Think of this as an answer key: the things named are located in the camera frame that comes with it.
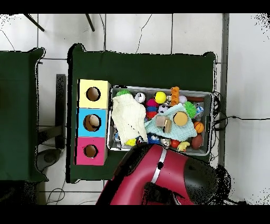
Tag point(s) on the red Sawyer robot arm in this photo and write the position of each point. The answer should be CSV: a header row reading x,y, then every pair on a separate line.
x,y
147,171

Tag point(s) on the wooden box with three holes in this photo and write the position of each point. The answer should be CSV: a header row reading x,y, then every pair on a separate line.
x,y
92,129

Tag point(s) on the cream waffle cloth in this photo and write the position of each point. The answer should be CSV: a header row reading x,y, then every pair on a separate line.
x,y
128,118

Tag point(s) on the plain wooden block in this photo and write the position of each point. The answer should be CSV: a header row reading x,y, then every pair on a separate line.
x,y
160,121

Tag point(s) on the yellow ball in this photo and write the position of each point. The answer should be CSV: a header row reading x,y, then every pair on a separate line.
x,y
160,97

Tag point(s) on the orange plastic toy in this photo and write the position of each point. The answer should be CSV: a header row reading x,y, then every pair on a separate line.
x,y
175,96

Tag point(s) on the toy hamburger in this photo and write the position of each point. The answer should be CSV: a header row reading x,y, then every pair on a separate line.
x,y
180,118

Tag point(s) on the light teal waffle cloth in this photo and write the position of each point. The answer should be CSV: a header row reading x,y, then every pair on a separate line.
x,y
181,133

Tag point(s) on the green spiky ball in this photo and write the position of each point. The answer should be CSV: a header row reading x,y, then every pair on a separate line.
x,y
189,109

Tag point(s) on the yellow rubber duck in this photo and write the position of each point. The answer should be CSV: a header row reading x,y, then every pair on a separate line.
x,y
183,146

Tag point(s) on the small orange basketball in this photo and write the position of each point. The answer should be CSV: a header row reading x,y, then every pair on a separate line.
x,y
198,127

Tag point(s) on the small brown football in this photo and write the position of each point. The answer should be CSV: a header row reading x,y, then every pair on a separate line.
x,y
197,142

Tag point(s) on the grey round base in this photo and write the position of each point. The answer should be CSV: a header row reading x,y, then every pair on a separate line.
x,y
49,157

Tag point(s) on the black metal leg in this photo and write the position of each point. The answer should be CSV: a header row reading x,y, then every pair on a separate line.
x,y
90,22
33,22

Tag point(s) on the dark green side tablecloth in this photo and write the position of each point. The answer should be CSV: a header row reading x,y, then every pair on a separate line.
x,y
14,105

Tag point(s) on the black upright post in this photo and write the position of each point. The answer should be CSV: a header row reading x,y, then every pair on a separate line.
x,y
60,109

